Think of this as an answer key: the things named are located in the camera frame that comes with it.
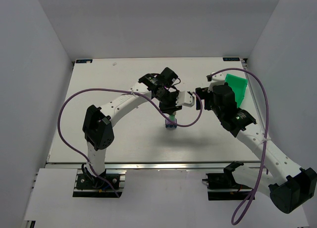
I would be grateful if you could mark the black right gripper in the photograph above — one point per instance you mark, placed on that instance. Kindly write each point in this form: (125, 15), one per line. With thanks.
(201, 93)

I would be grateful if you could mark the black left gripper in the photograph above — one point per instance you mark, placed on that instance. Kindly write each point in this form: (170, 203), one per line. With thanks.
(170, 108)

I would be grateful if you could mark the green cylinder block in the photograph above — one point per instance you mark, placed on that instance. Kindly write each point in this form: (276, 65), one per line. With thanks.
(172, 117)

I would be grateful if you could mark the purple house-shaped block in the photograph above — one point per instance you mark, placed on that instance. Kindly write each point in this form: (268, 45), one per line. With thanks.
(171, 122)

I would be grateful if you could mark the dark blue bridge block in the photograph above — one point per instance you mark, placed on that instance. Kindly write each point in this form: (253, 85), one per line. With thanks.
(170, 126)

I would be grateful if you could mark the green plastic bin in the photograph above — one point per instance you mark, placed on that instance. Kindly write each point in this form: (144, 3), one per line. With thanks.
(238, 86)

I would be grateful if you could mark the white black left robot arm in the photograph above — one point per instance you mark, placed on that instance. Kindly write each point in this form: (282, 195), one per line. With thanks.
(99, 121)

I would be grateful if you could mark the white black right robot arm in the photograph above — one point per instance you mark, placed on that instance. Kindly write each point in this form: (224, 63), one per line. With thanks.
(288, 185)

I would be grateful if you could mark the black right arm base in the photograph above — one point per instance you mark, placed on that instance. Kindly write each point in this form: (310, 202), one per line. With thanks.
(223, 187)

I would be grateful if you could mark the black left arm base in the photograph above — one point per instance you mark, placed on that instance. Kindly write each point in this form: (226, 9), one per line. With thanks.
(89, 186)

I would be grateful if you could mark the blue label sticker right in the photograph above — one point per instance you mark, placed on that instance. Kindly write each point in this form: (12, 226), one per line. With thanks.
(231, 59)

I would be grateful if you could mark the blue label sticker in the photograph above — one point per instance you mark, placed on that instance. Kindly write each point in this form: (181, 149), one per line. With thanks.
(231, 59)
(83, 61)

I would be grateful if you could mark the blue label sticker left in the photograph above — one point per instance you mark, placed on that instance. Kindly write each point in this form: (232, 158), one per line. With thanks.
(83, 61)

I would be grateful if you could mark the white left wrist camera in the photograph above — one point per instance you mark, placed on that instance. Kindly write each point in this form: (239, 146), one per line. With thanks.
(186, 99)

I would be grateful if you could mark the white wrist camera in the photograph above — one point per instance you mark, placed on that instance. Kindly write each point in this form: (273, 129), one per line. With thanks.
(186, 99)
(215, 80)

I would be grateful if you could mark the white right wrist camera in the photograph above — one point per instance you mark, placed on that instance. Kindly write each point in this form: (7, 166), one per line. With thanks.
(215, 80)

